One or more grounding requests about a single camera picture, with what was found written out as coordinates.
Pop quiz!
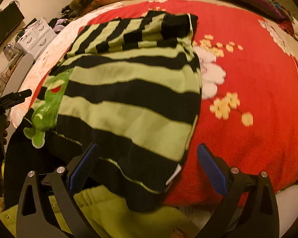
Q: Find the green black striped sweater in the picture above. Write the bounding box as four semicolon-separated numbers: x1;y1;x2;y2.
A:
4;11;202;212

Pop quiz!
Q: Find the pile of dark clothes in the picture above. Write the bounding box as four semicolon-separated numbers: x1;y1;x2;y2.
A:
48;5;76;35

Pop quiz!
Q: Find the hand with painted nails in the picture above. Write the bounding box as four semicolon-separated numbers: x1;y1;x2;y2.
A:
170;227;188;238

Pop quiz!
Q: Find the cream white blanket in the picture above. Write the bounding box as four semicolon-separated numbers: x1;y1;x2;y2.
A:
9;2;125;130

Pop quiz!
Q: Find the white drawer cabinet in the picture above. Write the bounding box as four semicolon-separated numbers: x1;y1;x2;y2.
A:
15;18;57;61

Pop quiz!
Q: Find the lime green garment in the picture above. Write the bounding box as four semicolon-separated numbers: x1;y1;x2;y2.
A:
0;185;202;238

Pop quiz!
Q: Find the red floral blanket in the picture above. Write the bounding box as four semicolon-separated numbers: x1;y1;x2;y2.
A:
29;0;298;207

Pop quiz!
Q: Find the beige bed sheet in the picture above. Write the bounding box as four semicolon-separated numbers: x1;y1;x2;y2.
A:
92;0;298;58

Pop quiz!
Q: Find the black wall television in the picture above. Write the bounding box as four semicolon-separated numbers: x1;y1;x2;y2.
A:
0;1;24;45

